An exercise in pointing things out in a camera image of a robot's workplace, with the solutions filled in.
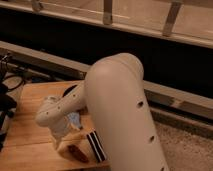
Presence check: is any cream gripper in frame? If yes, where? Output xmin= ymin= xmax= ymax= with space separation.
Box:
xmin=52 ymin=133 xmax=90 ymax=157

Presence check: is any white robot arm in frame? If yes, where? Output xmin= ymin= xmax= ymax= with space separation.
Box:
xmin=36 ymin=53 xmax=170 ymax=171

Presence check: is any blue grey cloth piece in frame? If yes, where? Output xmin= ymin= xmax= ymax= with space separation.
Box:
xmin=68 ymin=112 xmax=83 ymax=129

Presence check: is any black white striped block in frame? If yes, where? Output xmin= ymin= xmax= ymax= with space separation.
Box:
xmin=86 ymin=131 xmax=107 ymax=162

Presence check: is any wooden table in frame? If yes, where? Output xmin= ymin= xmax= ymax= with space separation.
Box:
xmin=0 ymin=81 xmax=109 ymax=171

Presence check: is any black cables and equipment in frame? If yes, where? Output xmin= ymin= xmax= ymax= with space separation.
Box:
xmin=0 ymin=53 xmax=26 ymax=153

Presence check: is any metal railing frame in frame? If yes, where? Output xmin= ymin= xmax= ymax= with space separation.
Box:
xmin=0 ymin=0 xmax=213 ymax=49

